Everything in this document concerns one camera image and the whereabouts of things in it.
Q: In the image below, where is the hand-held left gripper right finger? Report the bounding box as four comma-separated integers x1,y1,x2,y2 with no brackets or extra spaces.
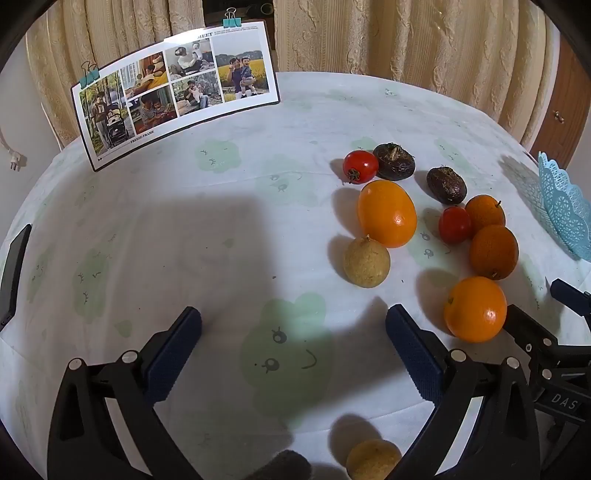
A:
385,304,541,480

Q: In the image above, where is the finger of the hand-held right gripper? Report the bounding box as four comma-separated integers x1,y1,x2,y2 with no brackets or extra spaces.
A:
549,278,591,318
503,304,591,366

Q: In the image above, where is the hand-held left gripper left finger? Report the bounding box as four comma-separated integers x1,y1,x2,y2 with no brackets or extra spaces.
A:
48,306,204,480

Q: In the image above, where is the round bright orange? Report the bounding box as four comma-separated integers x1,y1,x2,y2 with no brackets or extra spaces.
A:
444,276,508,343

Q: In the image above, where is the blue plastic lattice basket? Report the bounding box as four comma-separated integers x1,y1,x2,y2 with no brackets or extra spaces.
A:
538,151,591,263

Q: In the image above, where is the dark orange mandarin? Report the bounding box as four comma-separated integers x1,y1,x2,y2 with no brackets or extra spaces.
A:
469,224,520,281

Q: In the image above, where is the tan round fruit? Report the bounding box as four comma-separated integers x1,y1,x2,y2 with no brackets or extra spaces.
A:
343,235,391,288
346,439,402,480

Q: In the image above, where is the small orange mandarin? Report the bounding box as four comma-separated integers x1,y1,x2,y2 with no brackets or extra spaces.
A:
464,194,506,234

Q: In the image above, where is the red tomato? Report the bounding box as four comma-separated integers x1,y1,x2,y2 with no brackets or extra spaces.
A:
342,150,380,184
438,206,472,245

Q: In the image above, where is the large oval orange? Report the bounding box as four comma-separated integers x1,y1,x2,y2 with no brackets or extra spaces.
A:
358,179,418,248

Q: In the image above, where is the dark brown round fruit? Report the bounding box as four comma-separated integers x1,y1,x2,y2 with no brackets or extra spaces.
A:
426,165,467,205
372,143,416,181

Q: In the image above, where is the white printed tablecloth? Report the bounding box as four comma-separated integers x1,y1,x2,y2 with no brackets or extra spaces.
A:
0,71,591,480

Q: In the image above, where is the brown wooden door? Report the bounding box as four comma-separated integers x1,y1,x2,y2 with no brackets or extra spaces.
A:
529,39,591,169

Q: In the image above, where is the black phone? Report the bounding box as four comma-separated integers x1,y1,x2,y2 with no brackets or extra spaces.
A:
0,224,33,330

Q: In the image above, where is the white power plug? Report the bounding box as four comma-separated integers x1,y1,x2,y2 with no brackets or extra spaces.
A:
0,127,28,172

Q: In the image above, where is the photo collage board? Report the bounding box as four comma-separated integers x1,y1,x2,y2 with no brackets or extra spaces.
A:
71,20,281,173

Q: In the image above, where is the beige embroidered curtain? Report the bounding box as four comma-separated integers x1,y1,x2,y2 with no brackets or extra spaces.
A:
25,0,206,148
273,0,561,144

